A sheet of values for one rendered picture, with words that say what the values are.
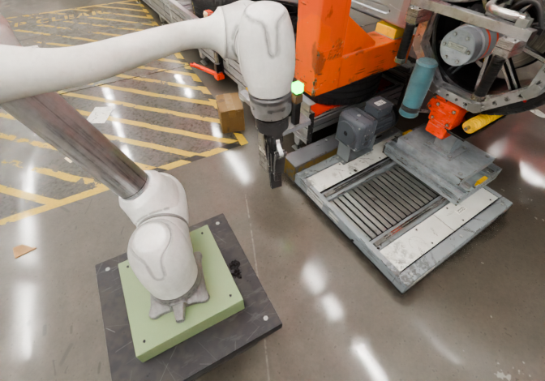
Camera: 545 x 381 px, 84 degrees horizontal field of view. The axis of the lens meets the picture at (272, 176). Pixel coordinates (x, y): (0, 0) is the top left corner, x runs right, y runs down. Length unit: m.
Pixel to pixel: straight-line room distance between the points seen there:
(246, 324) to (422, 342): 0.73
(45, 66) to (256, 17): 0.34
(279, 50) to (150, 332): 0.85
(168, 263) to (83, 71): 0.50
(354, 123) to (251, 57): 1.11
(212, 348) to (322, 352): 0.48
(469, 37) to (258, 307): 1.16
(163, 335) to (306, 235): 0.84
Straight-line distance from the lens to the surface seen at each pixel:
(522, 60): 1.66
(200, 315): 1.03
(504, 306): 1.72
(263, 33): 0.56
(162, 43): 0.67
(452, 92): 1.59
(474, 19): 1.28
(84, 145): 0.87
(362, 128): 1.60
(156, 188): 0.96
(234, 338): 1.06
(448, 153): 1.88
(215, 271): 1.07
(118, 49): 0.63
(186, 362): 1.07
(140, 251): 0.86
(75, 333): 1.58
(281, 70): 0.58
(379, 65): 1.81
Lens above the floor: 1.31
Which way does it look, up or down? 46 degrees down
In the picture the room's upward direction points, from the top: straight up
